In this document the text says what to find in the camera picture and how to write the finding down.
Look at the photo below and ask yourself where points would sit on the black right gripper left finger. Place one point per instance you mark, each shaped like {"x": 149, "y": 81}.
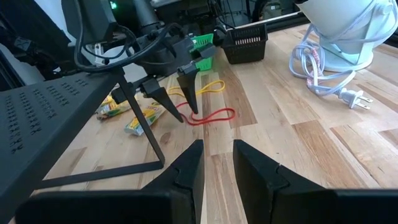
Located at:
{"x": 174, "y": 202}

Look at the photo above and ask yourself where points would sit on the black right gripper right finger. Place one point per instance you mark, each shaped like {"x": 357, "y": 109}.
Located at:
{"x": 280, "y": 202}

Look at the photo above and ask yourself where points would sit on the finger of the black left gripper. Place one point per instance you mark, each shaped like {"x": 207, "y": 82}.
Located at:
{"x": 189, "y": 87}
{"x": 158, "y": 95}

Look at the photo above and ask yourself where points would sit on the yellow crayon pack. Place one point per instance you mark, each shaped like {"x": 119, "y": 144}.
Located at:
{"x": 146, "y": 119}
{"x": 112, "y": 108}

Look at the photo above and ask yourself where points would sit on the yellow rubber band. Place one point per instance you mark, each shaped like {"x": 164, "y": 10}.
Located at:
{"x": 223, "y": 84}

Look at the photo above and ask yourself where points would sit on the red rubber band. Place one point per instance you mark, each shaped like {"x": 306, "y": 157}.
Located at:
{"x": 233, "y": 113}

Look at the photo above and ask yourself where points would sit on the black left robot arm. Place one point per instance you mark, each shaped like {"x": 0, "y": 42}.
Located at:
{"x": 87, "y": 18}

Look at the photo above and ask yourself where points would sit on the white desk lamp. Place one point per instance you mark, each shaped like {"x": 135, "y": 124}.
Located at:
{"x": 342, "y": 25}

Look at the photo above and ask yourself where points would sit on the black plastic basket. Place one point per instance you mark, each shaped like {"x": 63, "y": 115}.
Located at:
{"x": 245, "y": 51}

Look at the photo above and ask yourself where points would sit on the black perforated metal shelf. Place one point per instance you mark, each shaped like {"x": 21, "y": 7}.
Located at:
{"x": 37, "y": 118}

